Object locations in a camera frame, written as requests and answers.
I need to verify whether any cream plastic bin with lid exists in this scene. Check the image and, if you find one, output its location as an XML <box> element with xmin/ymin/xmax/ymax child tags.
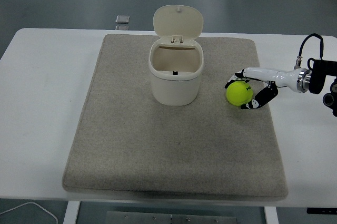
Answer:
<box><xmin>148</xmin><ymin>4</ymin><xmax>205</xmax><ymax>107</ymax></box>

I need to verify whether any white table leg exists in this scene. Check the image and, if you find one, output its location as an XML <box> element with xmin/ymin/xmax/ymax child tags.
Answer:
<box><xmin>264</xmin><ymin>206</ymin><xmax>279</xmax><ymax>224</ymax></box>
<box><xmin>63</xmin><ymin>200</ymin><xmax>81</xmax><ymax>224</ymax></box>

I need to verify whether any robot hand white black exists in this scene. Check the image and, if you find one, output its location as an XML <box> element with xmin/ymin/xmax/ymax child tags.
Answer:
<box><xmin>224</xmin><ymin>67</ymin><xmax>301</xmax><ymax>111</ymax></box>

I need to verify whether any yellow-green tennis ball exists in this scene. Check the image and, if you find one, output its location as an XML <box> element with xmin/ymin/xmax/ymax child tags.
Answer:
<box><xmin>226</xmin><ymin>81</ymin><xmax>254</xmax><ymax>107</ymax></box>

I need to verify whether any white cable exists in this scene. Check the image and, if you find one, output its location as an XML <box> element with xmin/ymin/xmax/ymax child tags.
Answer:
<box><xmin>0</xmin><ymin>202</ymin><xmax>58</xmax><ymax>224</ymax></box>

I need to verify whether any black table control panel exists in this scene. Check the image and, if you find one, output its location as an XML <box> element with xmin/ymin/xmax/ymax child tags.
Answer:
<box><xmin>306</xmin><ymin>208</ymin><xmax>337</xmax><ymax>215</ymax></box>

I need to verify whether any grey metal plate with screws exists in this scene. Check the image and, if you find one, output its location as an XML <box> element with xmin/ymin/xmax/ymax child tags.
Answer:
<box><xmin>106</xmin><ymin>210</ymin><xmax>239</xmax><ymax>224</ymax></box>

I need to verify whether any beige felt mat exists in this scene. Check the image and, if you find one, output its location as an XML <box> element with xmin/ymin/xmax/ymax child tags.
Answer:
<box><xmin>62</xmin><ymin>33</ymin><xmax>290</xmax><ymax>200</ymax></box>

